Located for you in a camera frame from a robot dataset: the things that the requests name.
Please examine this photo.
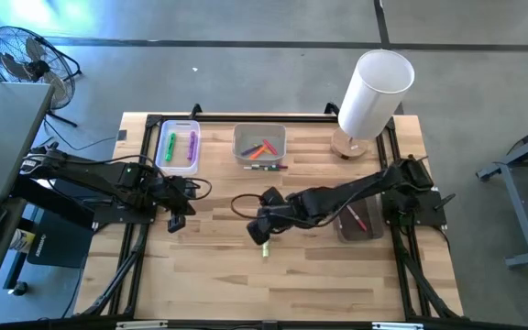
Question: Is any smoky grey translucent bin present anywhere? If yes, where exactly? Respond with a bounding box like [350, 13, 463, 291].
[332, 185, 385, 244]

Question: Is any yellow white box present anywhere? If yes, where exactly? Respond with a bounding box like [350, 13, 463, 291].
[9, 227, 36, 253]

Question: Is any large purple highlighter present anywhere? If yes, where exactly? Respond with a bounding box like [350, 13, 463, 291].
[186, 130, 199, 162]

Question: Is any grey metal stand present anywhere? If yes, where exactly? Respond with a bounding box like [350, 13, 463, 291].
[476, 116, 528, 270]

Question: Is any black table frame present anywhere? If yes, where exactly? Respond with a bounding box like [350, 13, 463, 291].
[75, 103, 465, 322]

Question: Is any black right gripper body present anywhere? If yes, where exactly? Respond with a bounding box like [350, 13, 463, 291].
[247, 186, 295, 247]

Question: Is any grey desk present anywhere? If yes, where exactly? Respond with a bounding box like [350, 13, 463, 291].
[0, 80, 57, 315]

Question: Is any white shade wooden base lamp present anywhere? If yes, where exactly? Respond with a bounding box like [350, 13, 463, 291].
[329, 49, 416, 161]

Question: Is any clear plastic bin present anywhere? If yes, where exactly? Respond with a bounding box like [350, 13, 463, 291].
[154, 119, 202, 176]

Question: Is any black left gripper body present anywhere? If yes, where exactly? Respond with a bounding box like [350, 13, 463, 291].
[152, 175, 197, 216]

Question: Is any pink Expo marker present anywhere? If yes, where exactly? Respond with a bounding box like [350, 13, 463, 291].
[346, 204, 369, 233]

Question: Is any black floor fan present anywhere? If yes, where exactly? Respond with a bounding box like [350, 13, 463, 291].
[0, 25, 83, 128]

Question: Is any white plastic bin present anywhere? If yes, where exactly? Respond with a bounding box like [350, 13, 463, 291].
[231, 122, 288, 166]

